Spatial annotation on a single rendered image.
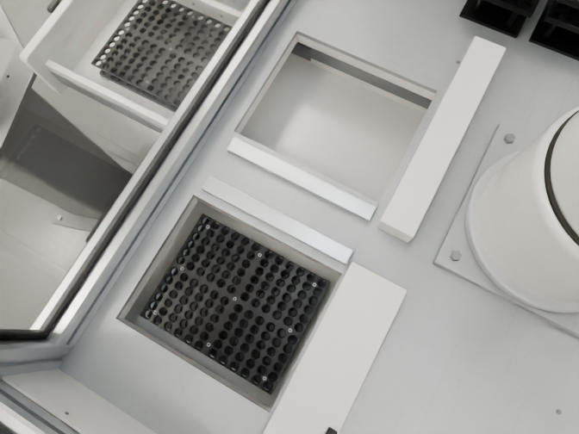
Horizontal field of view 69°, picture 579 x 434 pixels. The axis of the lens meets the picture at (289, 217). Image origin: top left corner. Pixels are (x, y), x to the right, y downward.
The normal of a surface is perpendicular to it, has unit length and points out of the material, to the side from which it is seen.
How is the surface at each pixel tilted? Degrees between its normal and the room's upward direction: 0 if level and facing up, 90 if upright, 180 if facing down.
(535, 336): 0
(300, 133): 0
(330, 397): 0
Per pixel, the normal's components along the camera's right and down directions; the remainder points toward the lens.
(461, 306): -0.05, -0.26
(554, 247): -0.84, 0.53
